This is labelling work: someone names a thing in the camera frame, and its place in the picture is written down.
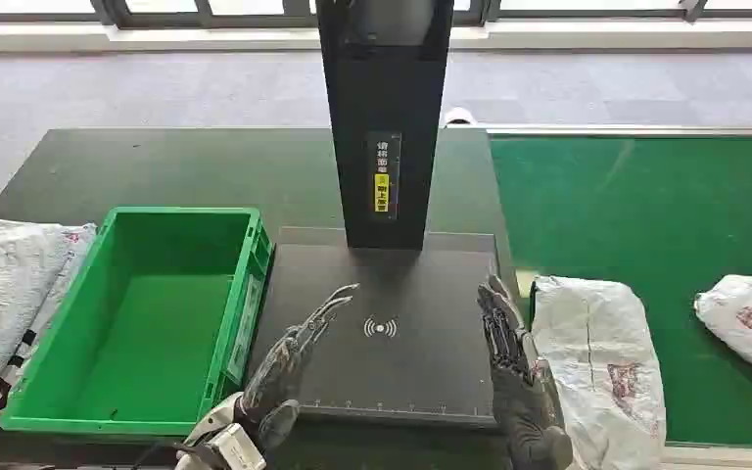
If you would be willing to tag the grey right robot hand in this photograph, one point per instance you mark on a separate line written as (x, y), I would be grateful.
(525, 402)

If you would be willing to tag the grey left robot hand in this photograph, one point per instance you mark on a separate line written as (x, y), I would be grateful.
(279, 373)

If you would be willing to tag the white plastic parcel bag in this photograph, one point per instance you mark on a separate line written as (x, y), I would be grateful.
(749, 324)
(0, 305)
(600, 376)

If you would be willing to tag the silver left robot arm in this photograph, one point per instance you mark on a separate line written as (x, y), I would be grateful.
(210, 418)

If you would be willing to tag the white label on crate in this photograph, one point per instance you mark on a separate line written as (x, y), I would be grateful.
(246, 327)

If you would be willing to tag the green plastic crate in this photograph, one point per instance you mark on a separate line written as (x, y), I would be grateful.
(149, 337)

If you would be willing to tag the yellow black warning label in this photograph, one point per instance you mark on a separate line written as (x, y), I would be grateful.
(382, 178)

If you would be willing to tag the green conveyor belt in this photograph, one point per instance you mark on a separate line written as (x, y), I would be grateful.
(661, 214)

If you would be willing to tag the white parcel bag black stripes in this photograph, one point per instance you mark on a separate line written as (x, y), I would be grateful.
(58, 292)

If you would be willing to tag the black scanner pillar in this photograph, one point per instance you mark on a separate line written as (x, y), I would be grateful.
(382, 97)

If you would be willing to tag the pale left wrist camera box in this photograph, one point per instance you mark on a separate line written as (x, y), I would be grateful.
(238, 451)

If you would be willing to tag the black scanner base plate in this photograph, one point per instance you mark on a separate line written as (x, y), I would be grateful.
(408, 363)

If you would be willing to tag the metal conveyor frame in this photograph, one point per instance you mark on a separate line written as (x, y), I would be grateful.
(642, 130)

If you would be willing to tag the dark window frame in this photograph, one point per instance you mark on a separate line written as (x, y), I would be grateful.
(233, 13)

